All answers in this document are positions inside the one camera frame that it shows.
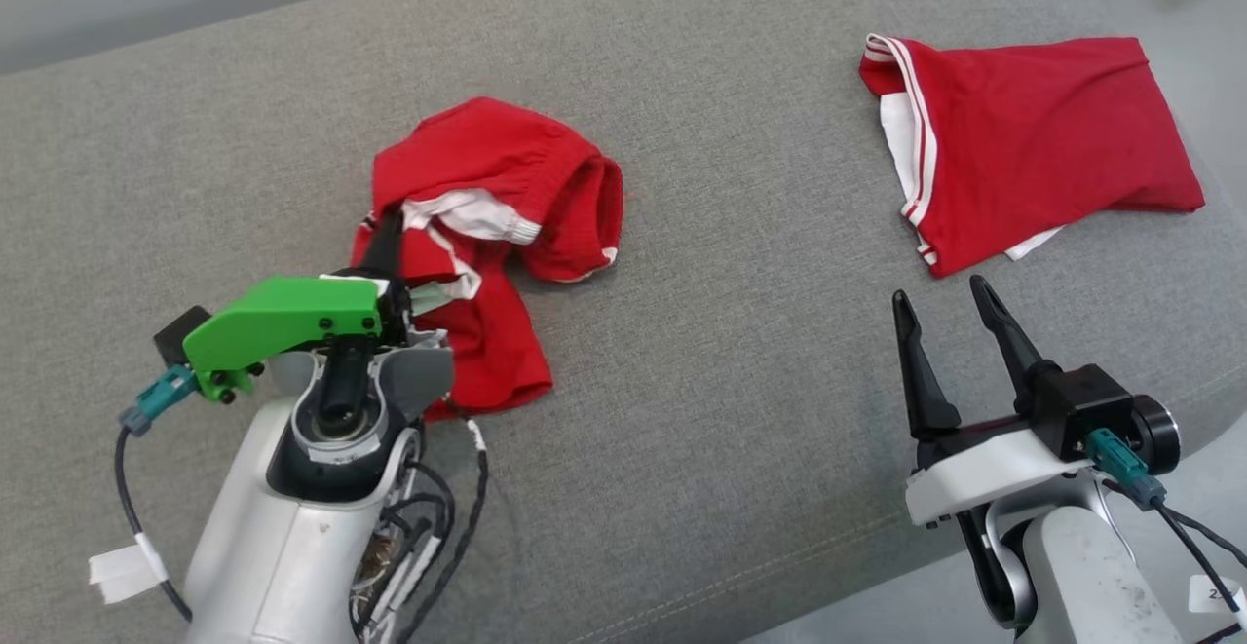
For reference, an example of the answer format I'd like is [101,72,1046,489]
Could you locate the grey fabric sofa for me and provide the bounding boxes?
[0,0,1247,644]

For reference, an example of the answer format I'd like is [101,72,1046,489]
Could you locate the red white Bulls jersey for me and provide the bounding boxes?
[859,33,1207,278]

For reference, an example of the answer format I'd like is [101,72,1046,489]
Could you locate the black cable with teal plug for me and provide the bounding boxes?
[90,366,201,623]
[1086,428,1247,644]

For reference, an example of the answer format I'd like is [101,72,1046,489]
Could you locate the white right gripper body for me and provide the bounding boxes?
[906,415,1097,528]

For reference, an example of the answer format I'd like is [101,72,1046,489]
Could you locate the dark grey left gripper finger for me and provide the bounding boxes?
[362,208,408,281]

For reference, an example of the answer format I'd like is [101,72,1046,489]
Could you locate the thin black cable bundle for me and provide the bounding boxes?
[351,415,490,644]

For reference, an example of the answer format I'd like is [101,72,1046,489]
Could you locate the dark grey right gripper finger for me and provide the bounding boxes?
[891,290,962,440]
[969,275,1063,416]

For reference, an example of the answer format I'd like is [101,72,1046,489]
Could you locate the red white Bulls shorts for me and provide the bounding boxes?
[351,96,624,421]

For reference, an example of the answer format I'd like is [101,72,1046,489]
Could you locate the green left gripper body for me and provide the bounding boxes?
[183,276,384,403]

